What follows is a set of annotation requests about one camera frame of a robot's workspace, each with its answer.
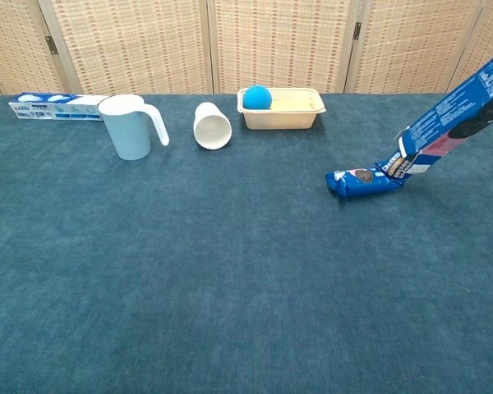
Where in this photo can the beige plastic food container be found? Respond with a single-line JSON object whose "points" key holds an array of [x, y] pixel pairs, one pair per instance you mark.
{"points": [[281, 117]]}

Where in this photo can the blue cookie box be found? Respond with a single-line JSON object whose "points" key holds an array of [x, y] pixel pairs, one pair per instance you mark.
{"points": [[452, 115]]}

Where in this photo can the blue cookie packet beige print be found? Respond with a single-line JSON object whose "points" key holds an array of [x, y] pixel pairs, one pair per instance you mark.
{"points": [[396, 166]]}

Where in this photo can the blue white toothpaste box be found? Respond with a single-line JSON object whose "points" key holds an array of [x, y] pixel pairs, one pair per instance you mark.
{"points": [[53, 108]]}

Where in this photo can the blue ball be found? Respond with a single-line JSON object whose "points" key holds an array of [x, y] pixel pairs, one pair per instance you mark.
{"points": [[256, 98]]}

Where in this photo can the white paper cup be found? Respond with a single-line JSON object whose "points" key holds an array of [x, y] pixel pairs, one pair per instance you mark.
{"points": [[211, 129]]}

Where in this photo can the dark metal screen hinge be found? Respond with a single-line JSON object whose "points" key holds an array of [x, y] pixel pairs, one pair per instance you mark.
{"points": [[357, 31], [52, 45]]}

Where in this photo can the blue cookie packet pink print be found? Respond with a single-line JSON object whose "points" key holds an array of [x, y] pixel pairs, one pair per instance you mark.
{"points": [[353, 182]]}

